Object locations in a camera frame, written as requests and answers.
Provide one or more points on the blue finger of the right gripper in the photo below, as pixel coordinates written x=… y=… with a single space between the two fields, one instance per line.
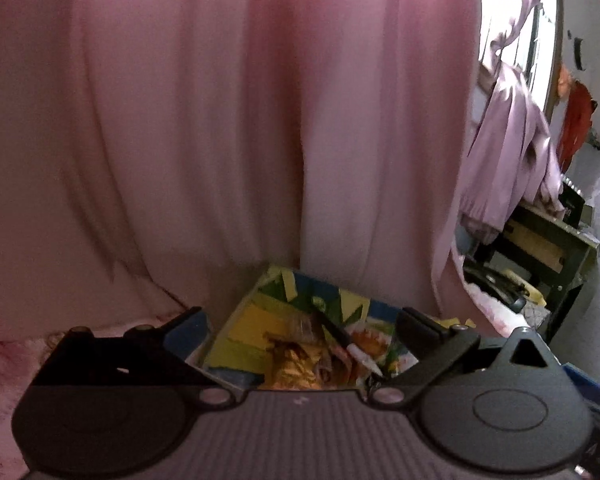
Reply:
x=588 y=387

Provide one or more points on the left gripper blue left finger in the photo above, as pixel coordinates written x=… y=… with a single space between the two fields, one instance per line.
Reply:
x=169 y=355

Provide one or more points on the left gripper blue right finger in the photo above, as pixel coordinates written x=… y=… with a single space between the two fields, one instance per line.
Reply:
x=438 y=351

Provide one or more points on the orange chips clear bag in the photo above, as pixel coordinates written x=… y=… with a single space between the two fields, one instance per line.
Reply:
x=378 y=340

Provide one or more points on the gold snack bag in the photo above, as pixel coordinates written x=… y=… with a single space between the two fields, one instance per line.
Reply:
x=297 y=365

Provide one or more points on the dark blue packet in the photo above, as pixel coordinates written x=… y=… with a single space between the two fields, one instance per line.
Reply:
x=340 y=335

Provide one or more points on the cardboard tray with colourful lining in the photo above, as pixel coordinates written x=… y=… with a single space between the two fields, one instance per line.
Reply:
x=280 y=305

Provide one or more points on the dark wooden desk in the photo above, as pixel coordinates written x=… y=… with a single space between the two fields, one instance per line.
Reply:
x=553 y=252

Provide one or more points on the floral pink bedsheet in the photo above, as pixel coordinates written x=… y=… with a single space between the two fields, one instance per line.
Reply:
x=19 y=361

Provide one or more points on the black box on desk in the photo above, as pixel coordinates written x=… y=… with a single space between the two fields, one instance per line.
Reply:
x=573 y=201

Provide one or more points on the knotted lilac window curtain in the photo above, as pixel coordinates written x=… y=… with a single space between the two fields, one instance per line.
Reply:
x=511 y=159

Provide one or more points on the pink draped curtain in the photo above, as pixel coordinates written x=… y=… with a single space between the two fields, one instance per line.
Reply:
x=164 y=152

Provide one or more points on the red hanging decoration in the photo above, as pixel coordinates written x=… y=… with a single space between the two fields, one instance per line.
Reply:
x=578 y=117

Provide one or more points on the round wall clock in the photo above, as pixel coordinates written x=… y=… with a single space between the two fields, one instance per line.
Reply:
x=578 y=53

